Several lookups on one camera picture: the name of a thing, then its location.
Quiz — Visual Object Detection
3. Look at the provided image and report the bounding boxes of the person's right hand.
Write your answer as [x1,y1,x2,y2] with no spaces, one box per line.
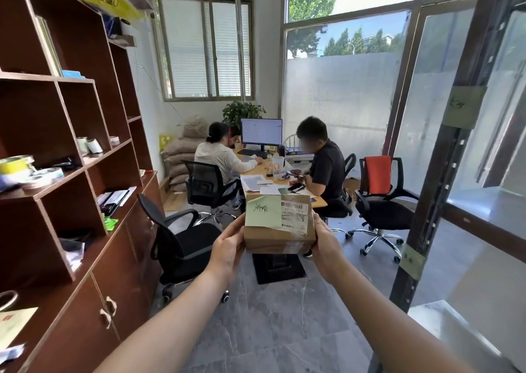
[310,211,351,284]

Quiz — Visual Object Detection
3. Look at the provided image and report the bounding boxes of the person's left hand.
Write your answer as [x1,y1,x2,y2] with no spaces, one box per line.
[205,213,247,284]

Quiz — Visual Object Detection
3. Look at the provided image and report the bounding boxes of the taped cardboard parcel box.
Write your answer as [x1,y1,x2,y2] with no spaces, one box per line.
[243,193,317,255]

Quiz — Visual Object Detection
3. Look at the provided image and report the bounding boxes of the person's right forearm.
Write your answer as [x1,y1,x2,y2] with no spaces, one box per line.
[325,264,477,373]

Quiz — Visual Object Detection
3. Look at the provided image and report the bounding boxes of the person's left forearm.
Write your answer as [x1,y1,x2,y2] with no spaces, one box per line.
[94,267,231,373]

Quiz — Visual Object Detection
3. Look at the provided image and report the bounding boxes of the green sticky note with scribble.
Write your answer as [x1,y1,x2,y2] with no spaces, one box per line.
[244,195,283,229]

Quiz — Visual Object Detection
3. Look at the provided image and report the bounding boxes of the white papers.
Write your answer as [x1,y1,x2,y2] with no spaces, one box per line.
[239,174,281,193]

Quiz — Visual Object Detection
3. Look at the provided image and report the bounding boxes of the black desk base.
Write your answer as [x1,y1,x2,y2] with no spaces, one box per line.
[251,253,307,285]

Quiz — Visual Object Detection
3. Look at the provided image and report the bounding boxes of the empty black mesh office chair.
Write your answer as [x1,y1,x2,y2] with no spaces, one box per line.
[137,193,231,304]

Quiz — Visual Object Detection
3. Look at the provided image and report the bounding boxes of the wooden desk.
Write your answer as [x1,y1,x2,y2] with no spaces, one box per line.
[233,147,328,209]

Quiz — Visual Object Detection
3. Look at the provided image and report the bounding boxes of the black office chair, chrome base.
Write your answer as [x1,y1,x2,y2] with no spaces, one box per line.
[346,156,421,263]

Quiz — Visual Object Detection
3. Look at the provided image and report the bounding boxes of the white printer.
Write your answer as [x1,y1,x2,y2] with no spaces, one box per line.
[284,147,316,164]

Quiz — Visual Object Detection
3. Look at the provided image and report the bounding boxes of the pile of beige sacks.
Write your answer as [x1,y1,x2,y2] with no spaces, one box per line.
[161,115,211,193]

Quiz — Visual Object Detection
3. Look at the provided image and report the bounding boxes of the small green paper note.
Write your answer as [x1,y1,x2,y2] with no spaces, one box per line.
[398,243,426,281]

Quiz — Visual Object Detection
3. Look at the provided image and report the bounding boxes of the computer monitor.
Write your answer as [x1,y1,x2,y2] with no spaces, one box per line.
[240,118,284,152]

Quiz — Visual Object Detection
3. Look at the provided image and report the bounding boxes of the green potted plant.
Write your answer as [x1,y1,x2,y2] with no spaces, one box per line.
[222,100,267,133]

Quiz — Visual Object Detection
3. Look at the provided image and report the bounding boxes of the black clipboard with papers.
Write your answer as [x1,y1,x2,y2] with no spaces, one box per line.
[96,186,137,217]

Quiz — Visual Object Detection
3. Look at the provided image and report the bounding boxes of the black and white plastic bags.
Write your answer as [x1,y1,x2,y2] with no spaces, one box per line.
[57,228,93,273]

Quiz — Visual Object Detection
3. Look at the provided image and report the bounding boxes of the brown wooden shelf cabinet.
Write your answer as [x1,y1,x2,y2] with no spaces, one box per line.
[0,0,166,373]

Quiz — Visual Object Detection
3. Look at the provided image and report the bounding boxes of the window with white blinds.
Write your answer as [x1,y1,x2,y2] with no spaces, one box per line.
[149,0,255,102]

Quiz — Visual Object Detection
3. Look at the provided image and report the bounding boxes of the grey lamp pole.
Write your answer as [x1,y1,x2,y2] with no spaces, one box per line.
[235,0,248,99]

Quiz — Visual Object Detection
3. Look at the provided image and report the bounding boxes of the large green paper note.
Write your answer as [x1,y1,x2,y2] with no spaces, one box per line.
[442,85,488,130]

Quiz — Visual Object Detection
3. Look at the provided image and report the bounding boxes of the small cardboard box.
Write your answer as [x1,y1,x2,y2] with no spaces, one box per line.
[107,15,137,48]

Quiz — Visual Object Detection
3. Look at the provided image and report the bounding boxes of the yellow tape roll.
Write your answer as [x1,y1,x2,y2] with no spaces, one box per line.
[0,154,36,184]

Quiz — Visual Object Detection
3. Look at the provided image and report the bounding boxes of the yellow envelope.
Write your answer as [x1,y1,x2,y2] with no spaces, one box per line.
[0,306,39,351]

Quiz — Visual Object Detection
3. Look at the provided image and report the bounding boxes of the green books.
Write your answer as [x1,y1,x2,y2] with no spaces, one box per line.
[35,15,63,78]

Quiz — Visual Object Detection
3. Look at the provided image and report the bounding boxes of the dark metal rack post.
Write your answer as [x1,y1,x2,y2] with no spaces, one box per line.
[389,0,526,314]

